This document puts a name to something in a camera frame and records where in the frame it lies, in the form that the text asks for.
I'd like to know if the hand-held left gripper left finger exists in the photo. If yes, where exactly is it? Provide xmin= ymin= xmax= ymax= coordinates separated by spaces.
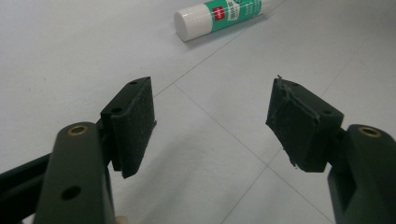
xmin=99 ymin=76 xmax=158 ymax=180

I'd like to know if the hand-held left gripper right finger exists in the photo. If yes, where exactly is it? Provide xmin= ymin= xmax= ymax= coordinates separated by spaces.
xmin=264 ymin=75 xmax=346 ymax=174

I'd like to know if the green and white glue stick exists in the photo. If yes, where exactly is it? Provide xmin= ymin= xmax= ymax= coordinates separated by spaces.
xmin=173 ymin=0 xmax=264 ymax=43

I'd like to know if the white table sheet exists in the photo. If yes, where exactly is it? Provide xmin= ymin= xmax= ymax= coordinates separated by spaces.
xmin=0 ymin=0 xmax=396 ymax=224

